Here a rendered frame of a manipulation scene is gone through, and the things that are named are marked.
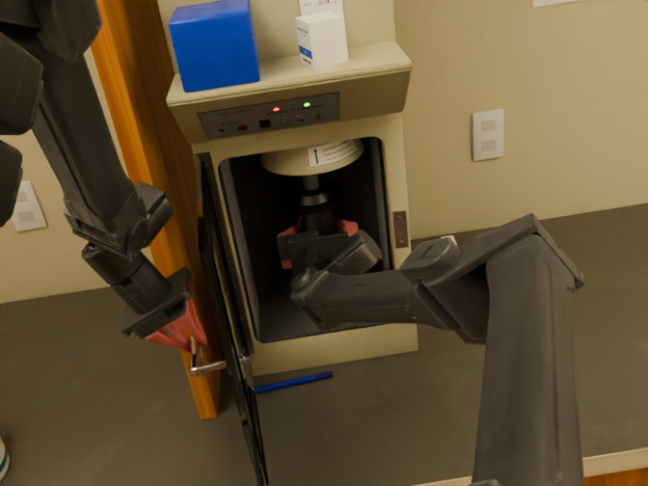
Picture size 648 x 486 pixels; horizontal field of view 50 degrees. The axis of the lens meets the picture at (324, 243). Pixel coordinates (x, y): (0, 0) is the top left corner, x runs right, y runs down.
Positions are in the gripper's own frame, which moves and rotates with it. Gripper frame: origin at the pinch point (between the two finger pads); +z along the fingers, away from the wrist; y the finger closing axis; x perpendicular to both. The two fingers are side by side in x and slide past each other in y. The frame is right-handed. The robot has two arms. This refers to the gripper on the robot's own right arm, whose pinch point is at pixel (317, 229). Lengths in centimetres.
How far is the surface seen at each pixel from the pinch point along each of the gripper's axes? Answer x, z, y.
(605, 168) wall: 15, 35, -68
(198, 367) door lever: -3.9, -38.4, 17.3
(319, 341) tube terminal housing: 17.6, -9.8, 2.7
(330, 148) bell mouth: -17.6, -6.4, -4.2
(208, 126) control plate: -27.5, -16.0, 12.3
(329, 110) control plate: -26.9, -15.2, -4.6
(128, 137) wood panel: -28.9, -18.9, 22.7
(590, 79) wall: -7, 35, -63
